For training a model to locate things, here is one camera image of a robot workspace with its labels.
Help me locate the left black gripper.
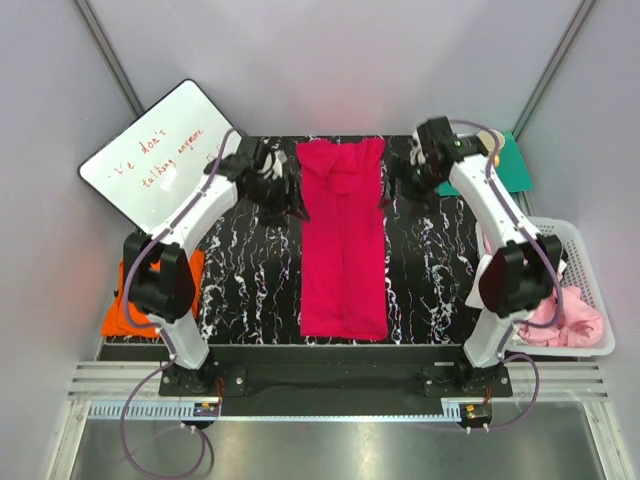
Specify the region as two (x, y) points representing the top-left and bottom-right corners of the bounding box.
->
(244, 173), (310, 230)

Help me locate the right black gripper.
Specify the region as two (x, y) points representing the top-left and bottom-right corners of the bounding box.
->
(376, 158), (443, 223)

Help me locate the magenta t shirt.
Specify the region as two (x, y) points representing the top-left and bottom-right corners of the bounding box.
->
(296, 138), (388, 341)

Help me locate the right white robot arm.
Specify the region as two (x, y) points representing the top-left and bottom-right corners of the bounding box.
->
(380, 116), (563, 397)

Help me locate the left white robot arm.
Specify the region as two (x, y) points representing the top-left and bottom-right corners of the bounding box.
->
(120, 137), (310, 396)

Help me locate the yellow mug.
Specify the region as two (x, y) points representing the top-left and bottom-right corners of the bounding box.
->
(477, 129), (506, 168)

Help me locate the green cutting mat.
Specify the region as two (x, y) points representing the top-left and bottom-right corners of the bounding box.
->
(438, 131), (533, 197)

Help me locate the white board with red writing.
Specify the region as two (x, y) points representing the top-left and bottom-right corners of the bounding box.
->
(78, 79), (241, 233)

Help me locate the white t shirt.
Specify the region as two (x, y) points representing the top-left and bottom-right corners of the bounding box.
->
(465, 255), (492, 310)

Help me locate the white plastic laundry basket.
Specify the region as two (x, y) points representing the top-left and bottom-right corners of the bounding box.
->
(463, 217), (615, 368)

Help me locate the orange folded t shirt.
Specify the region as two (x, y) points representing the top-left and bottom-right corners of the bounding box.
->
(101, 250), (205, 339)

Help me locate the pink t shirt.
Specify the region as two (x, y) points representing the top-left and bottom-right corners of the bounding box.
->
(482, 234), (606, 349)

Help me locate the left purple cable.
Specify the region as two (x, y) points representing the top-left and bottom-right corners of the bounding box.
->
(119, 128), (249, 475)

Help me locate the purple cable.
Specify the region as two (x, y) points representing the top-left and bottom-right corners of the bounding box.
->
(449, 118), (564, 434)
(119, 128), (249, 475)

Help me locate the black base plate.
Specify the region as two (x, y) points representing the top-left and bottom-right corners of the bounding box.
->
(159, 345), (513, 399)

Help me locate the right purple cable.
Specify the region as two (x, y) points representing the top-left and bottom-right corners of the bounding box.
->
(449, 118), (564, 434)

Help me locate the aluminium rail frame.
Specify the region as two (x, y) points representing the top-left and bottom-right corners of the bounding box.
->
(45, 359), (638, 479)

